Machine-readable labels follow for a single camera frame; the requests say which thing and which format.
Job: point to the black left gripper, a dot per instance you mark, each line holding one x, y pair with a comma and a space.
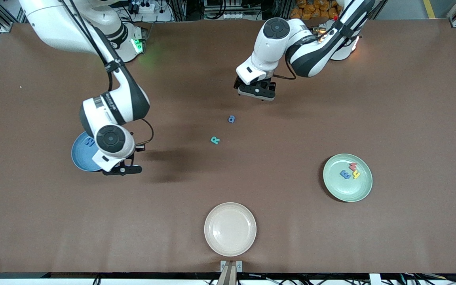
268, 84

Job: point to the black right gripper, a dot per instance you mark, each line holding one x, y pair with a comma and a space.
139, 148

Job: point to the blue foam letter W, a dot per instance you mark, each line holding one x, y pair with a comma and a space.
90, 141

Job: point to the blue foam letter m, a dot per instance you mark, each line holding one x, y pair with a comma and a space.
345, 174

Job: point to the pink foam letter w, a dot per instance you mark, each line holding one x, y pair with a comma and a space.
353, 166

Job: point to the yellow foam letter h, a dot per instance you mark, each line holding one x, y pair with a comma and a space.
356, 174

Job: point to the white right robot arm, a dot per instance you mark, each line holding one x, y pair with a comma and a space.
54, 27

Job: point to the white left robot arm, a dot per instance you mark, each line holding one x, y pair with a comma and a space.
267, 59

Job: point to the blue plate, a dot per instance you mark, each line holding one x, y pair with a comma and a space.
81, 158

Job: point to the beige plate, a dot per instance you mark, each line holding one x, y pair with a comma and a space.
230, 229

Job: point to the green plate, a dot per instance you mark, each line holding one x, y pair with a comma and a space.
354, 192

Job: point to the blue foam letter a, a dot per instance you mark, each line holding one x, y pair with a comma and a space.
230, 120

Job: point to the brown table cover mat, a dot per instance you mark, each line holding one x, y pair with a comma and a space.
152, 206

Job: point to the dark equipment rack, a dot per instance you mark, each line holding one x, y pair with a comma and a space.
232, 15

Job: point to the orange snack bags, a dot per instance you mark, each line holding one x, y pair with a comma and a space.
311, 12

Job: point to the white power strip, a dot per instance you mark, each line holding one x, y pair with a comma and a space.
143, 6

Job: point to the black table edge rail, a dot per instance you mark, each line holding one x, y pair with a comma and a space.
93, 275

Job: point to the grey metal mounting bracket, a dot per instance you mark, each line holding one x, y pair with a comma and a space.
222, 268

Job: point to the beige camera support post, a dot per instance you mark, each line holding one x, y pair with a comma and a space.
224, 277

